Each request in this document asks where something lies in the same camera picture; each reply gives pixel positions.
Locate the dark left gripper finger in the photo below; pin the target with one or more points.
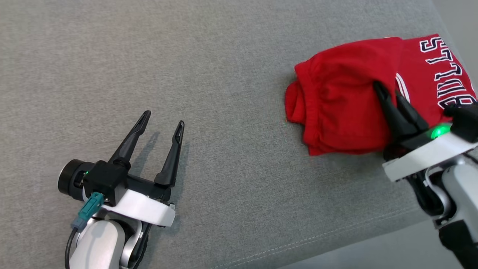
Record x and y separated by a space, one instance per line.
171 160
129 144

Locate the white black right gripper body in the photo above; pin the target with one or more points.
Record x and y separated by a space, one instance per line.
425 157

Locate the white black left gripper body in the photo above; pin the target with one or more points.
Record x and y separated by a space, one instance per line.
145 211

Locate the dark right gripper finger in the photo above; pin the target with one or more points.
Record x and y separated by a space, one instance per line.
392 112
412 116

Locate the red white jersey shirt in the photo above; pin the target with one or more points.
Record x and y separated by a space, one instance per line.
422 74

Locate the red shorts with white stripes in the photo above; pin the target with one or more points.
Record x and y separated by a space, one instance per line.
336 97

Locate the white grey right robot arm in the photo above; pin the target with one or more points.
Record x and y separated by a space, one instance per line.
459 186

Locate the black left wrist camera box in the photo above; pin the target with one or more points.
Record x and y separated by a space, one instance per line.
104 183

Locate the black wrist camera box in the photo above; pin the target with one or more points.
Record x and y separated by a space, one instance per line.
465 121
104 183

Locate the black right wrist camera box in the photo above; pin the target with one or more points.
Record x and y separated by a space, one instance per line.
465 121

